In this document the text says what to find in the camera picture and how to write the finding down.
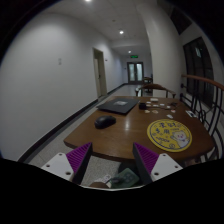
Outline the dark framed window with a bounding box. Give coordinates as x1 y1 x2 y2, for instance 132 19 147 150
183 38 214 107

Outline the wooden armchair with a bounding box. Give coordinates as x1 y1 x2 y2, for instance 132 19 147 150
134 83 177 99

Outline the green patterned shoe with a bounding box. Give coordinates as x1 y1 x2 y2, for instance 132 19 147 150
110 168 139 189

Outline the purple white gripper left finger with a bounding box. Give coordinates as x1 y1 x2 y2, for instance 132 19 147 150
42 142 93 185

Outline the small black box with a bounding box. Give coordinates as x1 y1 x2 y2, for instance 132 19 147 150
139 103 147 110

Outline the round yellow cartoon mouse pad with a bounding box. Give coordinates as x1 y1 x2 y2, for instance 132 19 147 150
147 119 193 153

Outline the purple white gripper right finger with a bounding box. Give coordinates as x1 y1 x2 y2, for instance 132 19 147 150
133 143 182 185

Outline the double glass exit door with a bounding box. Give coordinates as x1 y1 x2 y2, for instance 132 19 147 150
127 62 144 84

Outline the side wooden door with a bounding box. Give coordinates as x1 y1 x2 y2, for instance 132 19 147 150
93 48 107 97

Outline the wooden table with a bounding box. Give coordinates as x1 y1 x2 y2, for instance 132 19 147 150
64 98 214 162

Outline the black computer mouse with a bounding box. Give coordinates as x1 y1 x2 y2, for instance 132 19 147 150
94 116 116 129

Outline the black closed laptop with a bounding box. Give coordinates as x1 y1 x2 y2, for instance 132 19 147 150
98 98 139 114

